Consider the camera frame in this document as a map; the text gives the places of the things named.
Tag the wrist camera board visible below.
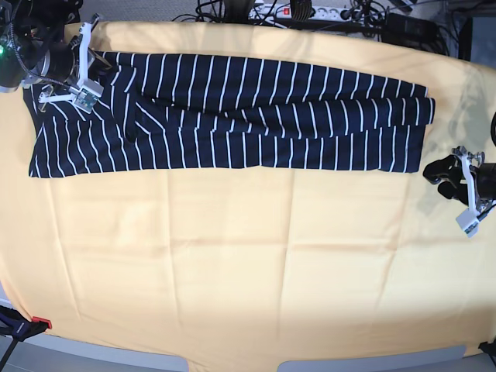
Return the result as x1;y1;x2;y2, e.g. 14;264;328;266
72;86;103;114
456;208;480;238

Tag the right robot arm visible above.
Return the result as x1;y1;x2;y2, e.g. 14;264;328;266
1;1;112;93

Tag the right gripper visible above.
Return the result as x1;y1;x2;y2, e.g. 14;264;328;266
38;43;114;86

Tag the blue black bar clamp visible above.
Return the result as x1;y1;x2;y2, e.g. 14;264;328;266
1;305;52;370

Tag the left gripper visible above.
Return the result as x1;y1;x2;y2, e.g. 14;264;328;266
422;153;495;212

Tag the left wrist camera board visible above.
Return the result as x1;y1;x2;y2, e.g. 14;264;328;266
456;208;480;238

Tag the white power strip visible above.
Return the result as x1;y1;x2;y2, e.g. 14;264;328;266
248;3;362;22

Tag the navy white striped T-shirt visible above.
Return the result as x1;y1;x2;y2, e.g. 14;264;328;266
23;52;436;178

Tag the black power adapter brick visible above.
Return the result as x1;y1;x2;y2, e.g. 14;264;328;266
382;13;439;43

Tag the black clamp right corner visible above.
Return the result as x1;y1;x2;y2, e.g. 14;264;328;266
478;340;496;358

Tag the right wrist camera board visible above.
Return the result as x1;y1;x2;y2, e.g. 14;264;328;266
72;86;103;114

